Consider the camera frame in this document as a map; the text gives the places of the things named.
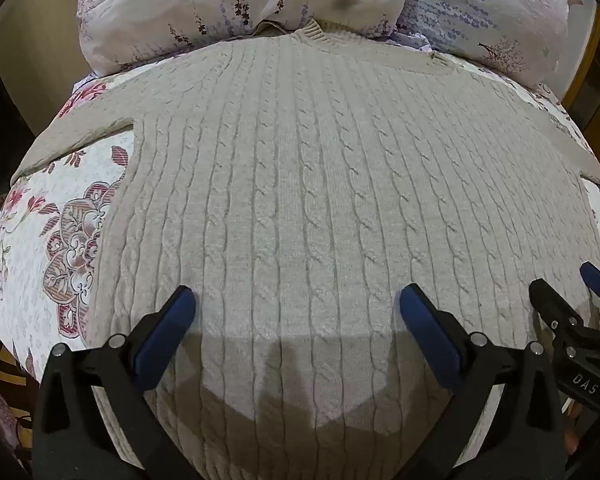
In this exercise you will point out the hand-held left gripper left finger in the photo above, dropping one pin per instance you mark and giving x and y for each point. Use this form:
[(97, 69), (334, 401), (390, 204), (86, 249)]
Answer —
[(164, 340)]

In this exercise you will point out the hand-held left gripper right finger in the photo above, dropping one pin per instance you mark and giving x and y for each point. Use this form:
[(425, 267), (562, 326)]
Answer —
[(427, 337)]

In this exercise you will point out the person's right hand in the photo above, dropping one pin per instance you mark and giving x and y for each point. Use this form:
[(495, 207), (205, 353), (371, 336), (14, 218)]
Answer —
[(572, 435)]

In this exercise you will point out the floral quilted bedspread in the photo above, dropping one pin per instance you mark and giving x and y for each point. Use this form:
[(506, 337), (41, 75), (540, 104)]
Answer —
[(35, 240)]

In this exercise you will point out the blue floral pillow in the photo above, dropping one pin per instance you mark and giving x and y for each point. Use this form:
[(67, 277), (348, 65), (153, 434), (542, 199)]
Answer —
[(485, 10)]

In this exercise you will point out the pink floral pillow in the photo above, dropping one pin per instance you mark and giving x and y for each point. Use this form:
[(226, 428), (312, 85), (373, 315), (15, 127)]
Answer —
[(180, 5)]

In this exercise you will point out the yellow wooden frame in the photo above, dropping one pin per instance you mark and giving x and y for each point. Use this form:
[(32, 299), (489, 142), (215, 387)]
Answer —
[(587, 60)]

